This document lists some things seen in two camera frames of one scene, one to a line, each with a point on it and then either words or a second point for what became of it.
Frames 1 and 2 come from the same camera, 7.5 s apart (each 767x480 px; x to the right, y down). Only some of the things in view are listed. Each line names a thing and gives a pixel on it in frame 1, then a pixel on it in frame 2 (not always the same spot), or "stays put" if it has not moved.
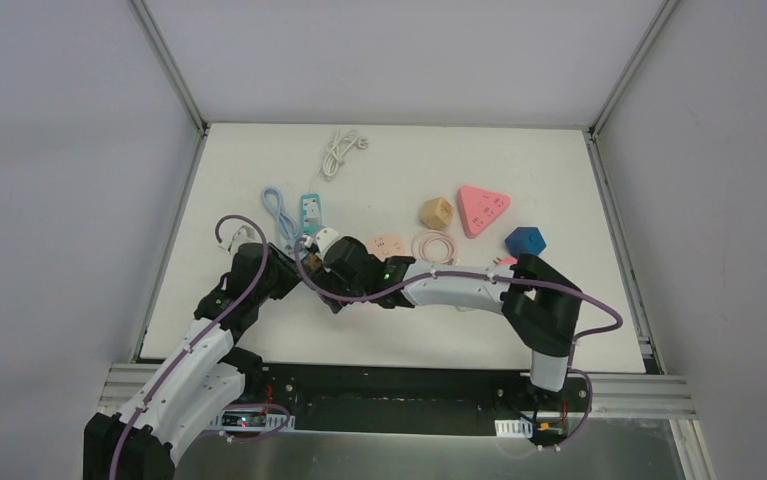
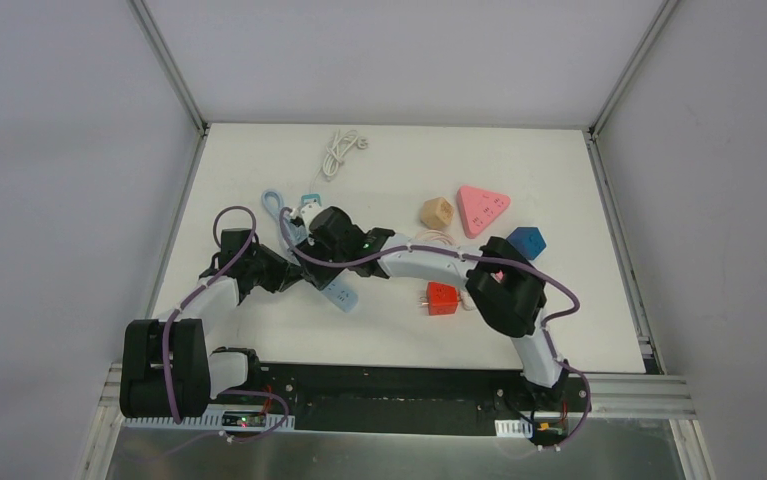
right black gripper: (329, 250) -> (316, 240)
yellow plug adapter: (436, 212) stays put
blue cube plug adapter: (525, 241) stays put
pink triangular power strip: (478, 207) stays put
